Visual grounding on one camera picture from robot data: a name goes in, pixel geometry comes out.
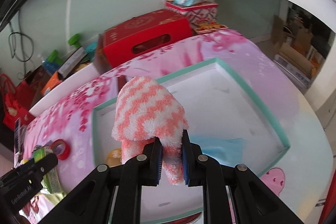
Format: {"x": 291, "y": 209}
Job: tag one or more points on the pink cartoon bedsheet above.
{"x": 300, "y": 177}

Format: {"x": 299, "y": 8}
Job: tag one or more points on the green dumbbell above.
{"x": 72, "y": 44}

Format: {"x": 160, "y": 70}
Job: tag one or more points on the orange cardboard box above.
{"x": 55, "y": 80}

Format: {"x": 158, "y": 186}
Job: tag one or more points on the red white patterned box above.
{"x": 203, "y": 13}

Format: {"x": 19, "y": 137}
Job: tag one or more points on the red tape roll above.
{"x": 61, "y": 149}

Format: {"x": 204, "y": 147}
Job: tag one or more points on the blue water bottle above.
{"x": 51, "y": 63}

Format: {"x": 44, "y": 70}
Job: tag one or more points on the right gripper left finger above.
{"x": 153, "y": 166}

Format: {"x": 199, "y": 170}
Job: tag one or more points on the large red gift box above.
{"x": 143, "y": 34}

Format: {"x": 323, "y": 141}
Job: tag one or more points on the light blue cloth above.
{"x": 225, "y": 151}

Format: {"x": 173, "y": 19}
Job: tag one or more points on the white foam board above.
{"x": 71, "y": 84}

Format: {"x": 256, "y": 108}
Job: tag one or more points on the white tray teal rim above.
{"x": 218, "y": 104}

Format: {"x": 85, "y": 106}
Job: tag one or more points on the pink white fuzzy sock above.
{"x": 146, "y": 110}

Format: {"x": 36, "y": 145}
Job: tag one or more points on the red felt handbag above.
{"x": 16, "y": 102}

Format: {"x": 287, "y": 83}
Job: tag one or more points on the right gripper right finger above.
{"x": 191, "y": 167}

